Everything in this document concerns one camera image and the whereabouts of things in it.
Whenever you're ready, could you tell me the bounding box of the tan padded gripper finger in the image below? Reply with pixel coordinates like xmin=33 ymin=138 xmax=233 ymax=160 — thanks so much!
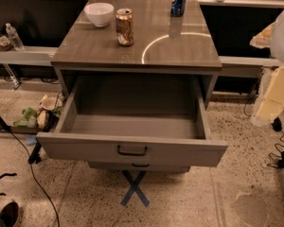
xmin=250 ymin=23 xmax=274 ymax=49

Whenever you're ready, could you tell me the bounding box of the grey top drawer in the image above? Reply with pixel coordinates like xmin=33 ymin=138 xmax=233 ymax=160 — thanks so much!
xmin=37 ymin=74 xmax=227 ymax=167

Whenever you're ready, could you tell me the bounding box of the grey drawer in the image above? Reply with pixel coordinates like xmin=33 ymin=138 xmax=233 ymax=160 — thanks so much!
xmin=37 ymin=74 xmax=227 ymax=167
xmin=88 ymin=162 xmax=190 ymax=173

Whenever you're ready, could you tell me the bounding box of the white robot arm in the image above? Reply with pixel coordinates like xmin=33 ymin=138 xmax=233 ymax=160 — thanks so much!
xmin=250 ymin=10 xmax=284 ymax=127

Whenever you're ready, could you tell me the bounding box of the grey drawer cabinet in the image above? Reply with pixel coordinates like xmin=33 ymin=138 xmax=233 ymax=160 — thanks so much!
xmin=51 ymin=0 xmax=222 ymax=103

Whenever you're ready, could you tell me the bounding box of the grey lower drawer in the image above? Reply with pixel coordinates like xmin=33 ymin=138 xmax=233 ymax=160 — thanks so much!
xmin=88 ymin=162 xmax=190 ymax=173

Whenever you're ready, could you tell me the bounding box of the blue soda can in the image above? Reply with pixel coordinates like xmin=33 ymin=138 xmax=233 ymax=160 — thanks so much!
xmin=170 ymin=0 xmax=186 ymax=16

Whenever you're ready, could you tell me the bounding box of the gold soda can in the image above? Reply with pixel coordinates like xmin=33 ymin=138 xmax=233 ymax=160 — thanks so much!
xmin=115 ymin=8 xmax=133 ymax=46

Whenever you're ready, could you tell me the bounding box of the white ceramic bowl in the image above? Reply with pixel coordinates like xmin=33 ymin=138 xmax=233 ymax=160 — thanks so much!
xmin=84 ymin=3 xmax=115 ymax=27

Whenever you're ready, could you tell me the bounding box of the blue tape cross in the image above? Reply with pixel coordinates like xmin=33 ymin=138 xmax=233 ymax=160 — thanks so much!
xmin=121 ymin=170 xmax=150 ymax=207

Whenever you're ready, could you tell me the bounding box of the pile of snack bags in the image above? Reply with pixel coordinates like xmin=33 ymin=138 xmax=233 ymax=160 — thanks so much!
xmin=13 ymin=93 xmax=65 ymax=129

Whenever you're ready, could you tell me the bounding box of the clear plastic water bottle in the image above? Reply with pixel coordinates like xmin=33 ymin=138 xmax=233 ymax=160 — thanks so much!
xmin=6 ymin=23 xmax=25 ymax=50

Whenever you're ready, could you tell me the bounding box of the black tripod leg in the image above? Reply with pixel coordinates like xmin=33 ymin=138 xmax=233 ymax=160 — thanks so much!
xmin=27 ymin=112 xmax=58 ymax=165

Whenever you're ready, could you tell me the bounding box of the round tray with items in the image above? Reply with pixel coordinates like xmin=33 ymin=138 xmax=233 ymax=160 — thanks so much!
xmin=0 ymin=36 xmax=12 ymax=52

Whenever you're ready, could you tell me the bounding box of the brown shoe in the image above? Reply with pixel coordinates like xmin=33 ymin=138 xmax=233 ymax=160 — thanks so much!
xmin=0 ymin=201 xmax=20 ymax=227

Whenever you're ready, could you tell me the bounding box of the black power adapter cable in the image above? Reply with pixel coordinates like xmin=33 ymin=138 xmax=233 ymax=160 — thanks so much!
xmin=242 ymin=92 xmax=284 ymax=170

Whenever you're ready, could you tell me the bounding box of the black floor cable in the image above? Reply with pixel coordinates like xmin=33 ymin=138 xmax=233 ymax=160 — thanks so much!
xmin=8 ymin=130 xmax=62 ymax=227

